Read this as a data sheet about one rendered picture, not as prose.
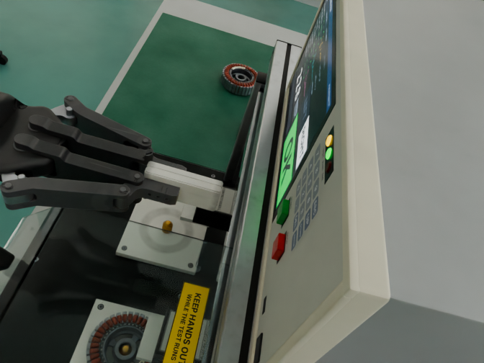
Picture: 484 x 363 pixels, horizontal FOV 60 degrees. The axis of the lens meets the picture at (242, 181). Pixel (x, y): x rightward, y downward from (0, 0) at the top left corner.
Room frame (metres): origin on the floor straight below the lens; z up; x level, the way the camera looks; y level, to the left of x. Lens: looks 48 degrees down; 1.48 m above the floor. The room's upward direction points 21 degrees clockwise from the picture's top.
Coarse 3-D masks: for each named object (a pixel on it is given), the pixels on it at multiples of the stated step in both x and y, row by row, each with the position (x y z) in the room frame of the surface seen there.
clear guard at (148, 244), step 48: (48, 240) 0.20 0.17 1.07; (96, 240) 0.22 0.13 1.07; (144, 240) 0.24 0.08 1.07; (192, 240) 0.26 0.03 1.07; (0, 288) 0.14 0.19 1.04; (48, 288) 0.15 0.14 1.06; (96, 288) 0.17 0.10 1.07; (144, 288) 0.19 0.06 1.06; (0, 336) 0.10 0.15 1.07; (48, 336) 0.11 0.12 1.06; (96, 336) 0.13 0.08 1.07; (144, 336) 0.14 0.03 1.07
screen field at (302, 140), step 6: (306, 96) 0.39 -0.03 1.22; (306, 102) 0.37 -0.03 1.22; (306, 108) 0.36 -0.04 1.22; (306, 114) 0.35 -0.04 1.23; (300, 120) 0.36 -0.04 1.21; (306, 120) 0.34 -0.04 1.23; (300, 126) 0.35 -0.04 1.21; (306, 126) 0.33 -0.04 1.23; (300, 132) 0.34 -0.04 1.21; (306, 132) 0.32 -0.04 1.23; (300, 138) 0.33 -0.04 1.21; (306, 138) 0.31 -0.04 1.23; (300, 144) 0.32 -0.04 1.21; (306, 144) 0.30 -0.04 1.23; (300, 150) 0.31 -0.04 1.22; (300, 156) 0.30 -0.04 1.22
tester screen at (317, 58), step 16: (320, 16) 0.51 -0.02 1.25; (320, 32) 0.47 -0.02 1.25; (320, 48) 0.43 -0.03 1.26; (304, 64) 0.48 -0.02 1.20; (320, 64) 0.39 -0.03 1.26; (304, 80) 0.44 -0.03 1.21; (320, 80) 0.36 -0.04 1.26; (304, 96) 0.40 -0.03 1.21; (320, 96) 0.33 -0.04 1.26; (288, 112) 0.45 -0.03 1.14; (320, 112) 0.31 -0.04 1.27
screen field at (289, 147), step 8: (296, 120) 0.38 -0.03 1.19; (296, 128) 0.36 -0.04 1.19; (288, 136) 0.39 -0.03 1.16; (288, 144) 0.37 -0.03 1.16; (288, 152) 0.35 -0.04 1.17; (288, 160) 0.33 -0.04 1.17; (288, 168) 0.32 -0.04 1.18; (280, 176) 0.33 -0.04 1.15; (288, 176) 0.30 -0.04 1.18; (280, 184) 0.32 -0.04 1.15; (288, 184) 0.29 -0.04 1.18; (280, 192) 0.30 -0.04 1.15
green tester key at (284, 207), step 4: (284, 200) 0.26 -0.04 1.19; (288, 200) 0.26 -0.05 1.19; (280, 204) 0.26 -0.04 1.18; (284, 204) 0.26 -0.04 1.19; (288, 204) 0.26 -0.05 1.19; (280, 208) 0.25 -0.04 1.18; (284, 208) 0.25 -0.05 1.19; (288, 208) 0.25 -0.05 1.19; (280, 212) 0.25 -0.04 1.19; (284, 212) 0.25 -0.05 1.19; (280, 216) 0.25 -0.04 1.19; (284, 216) 0.25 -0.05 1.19; (280, 220) 0.25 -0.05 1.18; (280, 224) 0.25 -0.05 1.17
